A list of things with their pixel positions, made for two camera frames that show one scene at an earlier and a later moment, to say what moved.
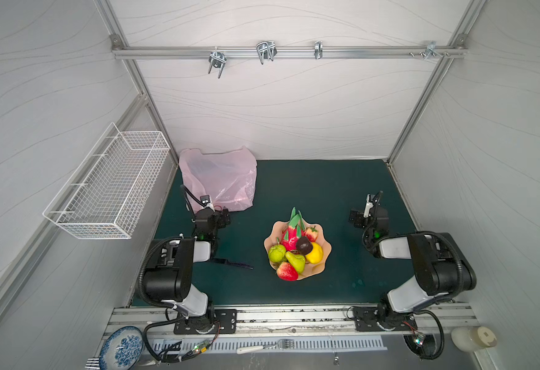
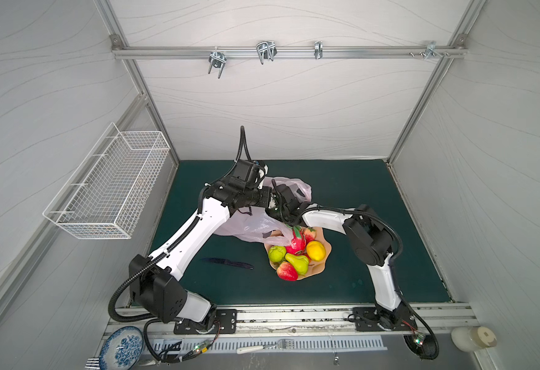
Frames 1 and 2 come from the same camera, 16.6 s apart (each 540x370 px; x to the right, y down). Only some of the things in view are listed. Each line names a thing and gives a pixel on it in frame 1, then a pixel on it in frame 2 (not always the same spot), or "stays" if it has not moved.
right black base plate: x=366 y=319 stays
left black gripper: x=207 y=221 to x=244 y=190
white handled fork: x=281 y=344 stays
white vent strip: x=244 y=344 stays
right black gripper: x=357 y=217 to x=282 y=218
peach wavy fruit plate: x=310 y=270 stays
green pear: x=297 y=260 stays
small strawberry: x=312 y=233 stays
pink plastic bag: x=226 y=179 to x=254 y=223
